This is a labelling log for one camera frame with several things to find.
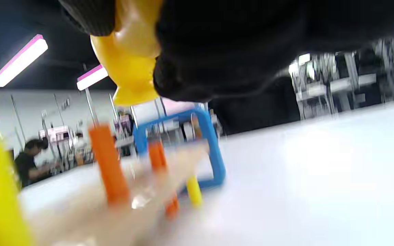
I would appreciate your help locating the person's right hand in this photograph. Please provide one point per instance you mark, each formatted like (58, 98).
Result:
(234, 51)

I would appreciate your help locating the wooden rainbow hammer bench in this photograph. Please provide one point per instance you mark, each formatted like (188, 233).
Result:
(214, 153)

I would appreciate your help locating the yellow toy hammer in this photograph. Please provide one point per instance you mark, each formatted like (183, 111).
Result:
(128, 68)

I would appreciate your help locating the white work table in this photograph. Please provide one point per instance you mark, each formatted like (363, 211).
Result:
(333, 85)

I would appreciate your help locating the long ceiling light tube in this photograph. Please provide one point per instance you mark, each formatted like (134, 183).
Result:
(92, 77)
(21, 60)

